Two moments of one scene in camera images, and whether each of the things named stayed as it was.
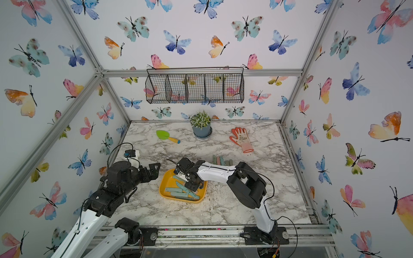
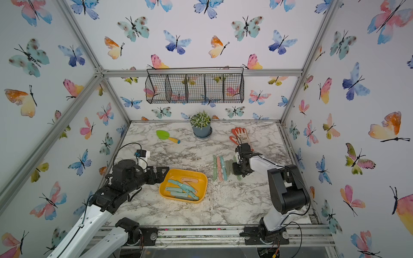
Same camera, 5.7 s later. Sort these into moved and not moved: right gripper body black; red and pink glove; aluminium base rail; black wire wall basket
Moved: right gripper body black
Not moved: aluminium base rail; black wire wall basket; red and pink glove
